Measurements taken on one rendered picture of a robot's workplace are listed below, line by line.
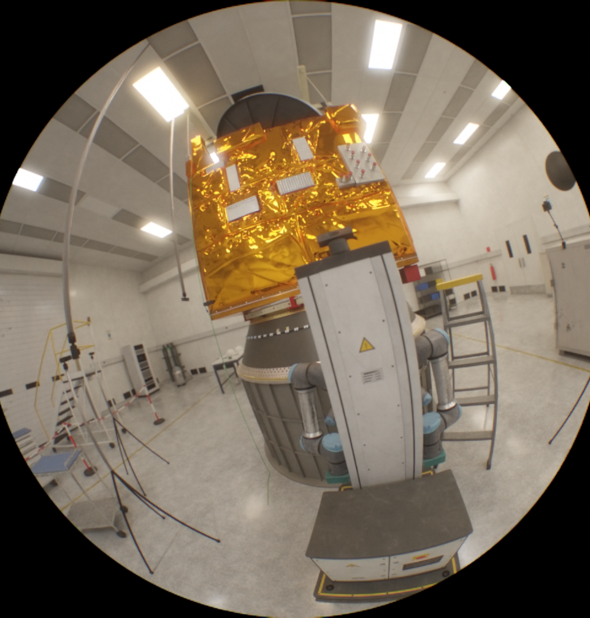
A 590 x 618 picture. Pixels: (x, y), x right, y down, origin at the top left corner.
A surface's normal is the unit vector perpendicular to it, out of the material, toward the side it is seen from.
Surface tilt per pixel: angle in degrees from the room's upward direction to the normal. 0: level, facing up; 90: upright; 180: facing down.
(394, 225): 90
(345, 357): 90
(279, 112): 137
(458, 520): 0
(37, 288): 90
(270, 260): 86
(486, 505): 0
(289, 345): 62
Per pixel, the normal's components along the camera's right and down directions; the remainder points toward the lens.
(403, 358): -0.27, 0.08
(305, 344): -0.39, -0.37
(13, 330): 0.96, -0.27
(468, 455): -0.27, -0.96
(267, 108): -0.22, 0.76
